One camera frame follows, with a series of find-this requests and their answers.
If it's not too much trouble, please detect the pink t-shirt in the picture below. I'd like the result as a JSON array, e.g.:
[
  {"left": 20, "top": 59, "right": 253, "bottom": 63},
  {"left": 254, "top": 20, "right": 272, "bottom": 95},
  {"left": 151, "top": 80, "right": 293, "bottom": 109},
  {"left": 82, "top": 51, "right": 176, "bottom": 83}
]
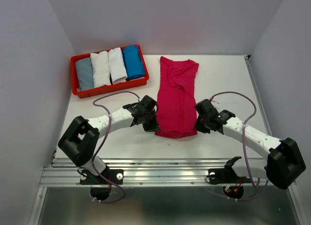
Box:
[{"left": 155, "top": 56, "right": 199, "bottom": 139}]

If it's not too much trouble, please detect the aluminium mounting rail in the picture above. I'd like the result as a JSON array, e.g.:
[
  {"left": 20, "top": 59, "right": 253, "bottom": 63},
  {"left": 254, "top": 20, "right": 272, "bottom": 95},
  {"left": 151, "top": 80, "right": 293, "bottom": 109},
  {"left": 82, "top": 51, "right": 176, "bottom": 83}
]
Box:
[{"left": 40, "top": 158, "right": 296, "bottom": 188}]

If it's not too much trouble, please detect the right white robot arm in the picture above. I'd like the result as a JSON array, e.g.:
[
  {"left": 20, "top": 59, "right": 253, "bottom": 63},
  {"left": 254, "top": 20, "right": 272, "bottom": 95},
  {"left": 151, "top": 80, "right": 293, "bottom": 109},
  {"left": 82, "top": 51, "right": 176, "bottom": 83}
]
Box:
[{"left": 195, "top": 99, "right": 306, "bottom": 190}]

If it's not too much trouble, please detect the white textured rolled t-shirt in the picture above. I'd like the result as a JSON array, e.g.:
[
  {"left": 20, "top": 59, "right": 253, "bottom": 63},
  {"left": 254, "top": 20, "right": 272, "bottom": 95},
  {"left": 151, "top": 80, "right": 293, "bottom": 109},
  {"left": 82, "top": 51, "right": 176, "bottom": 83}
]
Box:
[{"left": 90, "top": 51, "right": 111, "bottom": 88}]

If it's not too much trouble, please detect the grey rolled t-shirt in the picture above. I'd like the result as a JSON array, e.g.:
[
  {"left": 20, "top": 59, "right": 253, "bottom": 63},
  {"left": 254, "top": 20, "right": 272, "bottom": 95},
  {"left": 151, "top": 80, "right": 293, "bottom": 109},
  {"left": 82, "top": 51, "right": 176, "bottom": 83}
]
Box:
[{"left": 75, "top": 57, "right": 94, "bottom": 91}]

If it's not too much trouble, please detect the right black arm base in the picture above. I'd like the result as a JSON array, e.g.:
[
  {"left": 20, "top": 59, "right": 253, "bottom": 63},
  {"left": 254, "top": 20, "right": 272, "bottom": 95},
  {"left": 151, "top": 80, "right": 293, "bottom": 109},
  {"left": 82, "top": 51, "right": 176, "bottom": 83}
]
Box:
[{"left": 205, "top": 156, "right": 251, "bottom": 185}]

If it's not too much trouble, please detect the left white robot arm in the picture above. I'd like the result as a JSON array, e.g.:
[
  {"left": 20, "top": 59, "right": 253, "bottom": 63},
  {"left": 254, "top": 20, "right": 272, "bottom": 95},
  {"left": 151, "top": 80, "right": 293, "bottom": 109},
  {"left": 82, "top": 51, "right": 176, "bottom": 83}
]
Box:
[{"left": 58, "top": 95, "right": 159, "bottom": 183}]

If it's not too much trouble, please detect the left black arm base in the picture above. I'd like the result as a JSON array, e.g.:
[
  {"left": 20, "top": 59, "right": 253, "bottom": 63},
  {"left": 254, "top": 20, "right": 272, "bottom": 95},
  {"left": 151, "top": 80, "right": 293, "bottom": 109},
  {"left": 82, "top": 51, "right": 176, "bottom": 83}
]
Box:
[{"left": 77, "top": 168, "right": 124, "bottom": 187}]

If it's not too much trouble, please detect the blue rolled t-shirt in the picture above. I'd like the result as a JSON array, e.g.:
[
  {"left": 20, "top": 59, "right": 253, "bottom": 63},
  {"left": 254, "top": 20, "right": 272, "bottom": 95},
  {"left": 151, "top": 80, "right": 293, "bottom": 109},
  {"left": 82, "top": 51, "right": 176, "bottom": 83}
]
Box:
[{"left": 122, "top": 45, "right": 145, "bottom": 81}]

